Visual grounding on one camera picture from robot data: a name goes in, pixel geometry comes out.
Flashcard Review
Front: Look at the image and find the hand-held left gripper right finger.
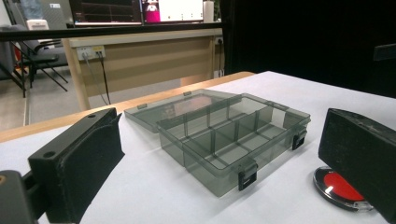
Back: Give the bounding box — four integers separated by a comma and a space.
318, 107, 396, 224

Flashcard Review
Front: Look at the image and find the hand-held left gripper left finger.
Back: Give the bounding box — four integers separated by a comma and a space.
27, 106, 126, 224

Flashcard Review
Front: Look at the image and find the round red compact case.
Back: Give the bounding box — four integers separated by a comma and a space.
312, 165, 375, 213

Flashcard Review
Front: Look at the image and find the grey transparent compartment box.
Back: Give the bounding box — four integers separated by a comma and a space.
123, 88, 312, 199

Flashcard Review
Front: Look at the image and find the white table cover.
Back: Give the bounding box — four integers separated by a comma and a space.
0, 70, 396, 224

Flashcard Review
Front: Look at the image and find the black office chair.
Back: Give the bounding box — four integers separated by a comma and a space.
0, 24, 70, 98

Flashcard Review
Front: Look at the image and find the wooden desk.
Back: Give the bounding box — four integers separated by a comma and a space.
61, 27, 224, 112

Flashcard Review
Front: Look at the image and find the black curtain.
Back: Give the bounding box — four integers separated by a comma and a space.
219, 0, 396, 99

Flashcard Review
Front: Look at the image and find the black metal bar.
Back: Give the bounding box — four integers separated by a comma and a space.
0, 21, 224, 43

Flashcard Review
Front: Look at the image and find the white box device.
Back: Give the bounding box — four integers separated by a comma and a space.
25, 19, 50, 32

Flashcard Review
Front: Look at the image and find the dark screen monitor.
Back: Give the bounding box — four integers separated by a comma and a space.
68, 0, 144, 27

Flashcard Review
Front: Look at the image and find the bright screen monitor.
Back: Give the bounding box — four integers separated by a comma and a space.
141, 0, 205, 24

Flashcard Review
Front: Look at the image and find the white cylinder container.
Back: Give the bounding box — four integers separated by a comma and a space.
203, 0, 216, 23

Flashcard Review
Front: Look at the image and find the grey cable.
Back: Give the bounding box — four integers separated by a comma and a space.
83, 55, 110, 106

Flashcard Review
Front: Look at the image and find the black cable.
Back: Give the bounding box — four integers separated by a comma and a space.
98, 52, 112, 105

